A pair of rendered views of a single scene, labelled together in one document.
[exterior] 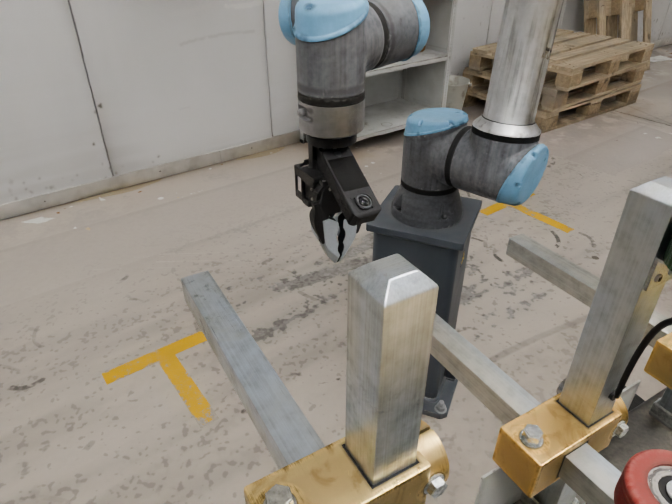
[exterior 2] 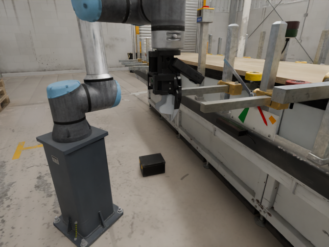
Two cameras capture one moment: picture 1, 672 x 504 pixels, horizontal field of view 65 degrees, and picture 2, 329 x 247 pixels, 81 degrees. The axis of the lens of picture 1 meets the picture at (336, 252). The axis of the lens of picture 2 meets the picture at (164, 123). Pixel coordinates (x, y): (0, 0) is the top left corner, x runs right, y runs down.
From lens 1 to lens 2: 0.87 m
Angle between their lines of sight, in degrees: 69
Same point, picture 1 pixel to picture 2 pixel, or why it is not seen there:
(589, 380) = (273, 78)
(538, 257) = (191, 89)
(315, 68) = (183, 9)
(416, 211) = (80, 131)
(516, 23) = (94, 31)
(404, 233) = (84, 142)
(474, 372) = (256, 98)
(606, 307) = (276, 56)
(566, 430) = not seen: hidden behind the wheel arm
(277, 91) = not seen: outside the picture
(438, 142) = (78, 92)
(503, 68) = (95, 50)
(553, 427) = not seen: hidden behind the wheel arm
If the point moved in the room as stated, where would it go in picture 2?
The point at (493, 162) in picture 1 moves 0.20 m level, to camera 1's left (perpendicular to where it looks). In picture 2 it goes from (108, 89) to (87, 100)
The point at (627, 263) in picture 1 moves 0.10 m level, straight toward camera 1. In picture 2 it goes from (280, 41) to (314, 41)
